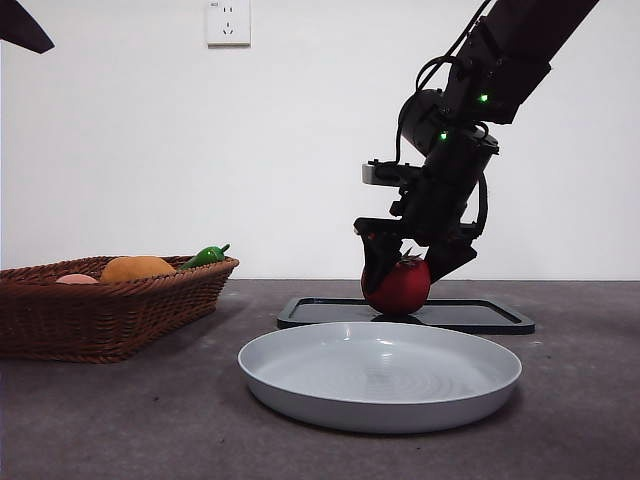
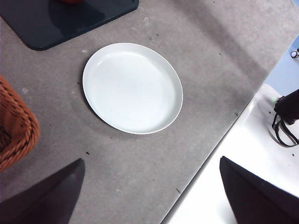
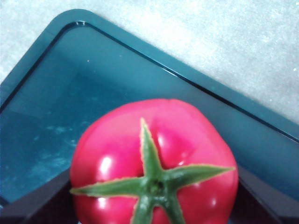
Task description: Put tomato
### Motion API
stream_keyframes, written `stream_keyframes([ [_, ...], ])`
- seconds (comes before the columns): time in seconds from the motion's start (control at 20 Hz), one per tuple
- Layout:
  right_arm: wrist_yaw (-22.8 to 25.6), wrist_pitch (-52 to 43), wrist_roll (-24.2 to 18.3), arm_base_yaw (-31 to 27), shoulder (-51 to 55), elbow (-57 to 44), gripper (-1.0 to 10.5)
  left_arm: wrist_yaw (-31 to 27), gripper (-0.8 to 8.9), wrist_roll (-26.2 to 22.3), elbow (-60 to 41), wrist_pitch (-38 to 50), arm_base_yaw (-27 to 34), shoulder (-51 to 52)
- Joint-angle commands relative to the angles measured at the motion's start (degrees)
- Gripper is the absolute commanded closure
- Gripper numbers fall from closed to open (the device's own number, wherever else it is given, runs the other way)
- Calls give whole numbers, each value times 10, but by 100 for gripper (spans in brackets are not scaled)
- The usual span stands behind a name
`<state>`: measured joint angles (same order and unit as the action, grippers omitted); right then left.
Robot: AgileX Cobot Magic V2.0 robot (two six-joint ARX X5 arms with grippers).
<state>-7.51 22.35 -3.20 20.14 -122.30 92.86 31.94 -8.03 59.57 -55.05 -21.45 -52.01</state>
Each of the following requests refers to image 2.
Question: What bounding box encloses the black cable bundle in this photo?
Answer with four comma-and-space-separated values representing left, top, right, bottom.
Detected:
271, 88, 299, 147

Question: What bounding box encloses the black rectangular tray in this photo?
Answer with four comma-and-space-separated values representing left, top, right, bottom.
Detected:
0, 0, 140, 51

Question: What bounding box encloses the brown wicker basket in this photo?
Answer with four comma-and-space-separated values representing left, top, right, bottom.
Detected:
0, 75, 42, 173

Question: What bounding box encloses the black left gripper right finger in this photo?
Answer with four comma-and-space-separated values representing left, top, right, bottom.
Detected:
219, 155, 299, 224

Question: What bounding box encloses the pale grey round plate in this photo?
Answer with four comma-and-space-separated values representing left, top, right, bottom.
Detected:
82, 42, 184, 135

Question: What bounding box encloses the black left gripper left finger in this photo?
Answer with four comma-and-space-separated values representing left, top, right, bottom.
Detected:
0, 158, 86, 224

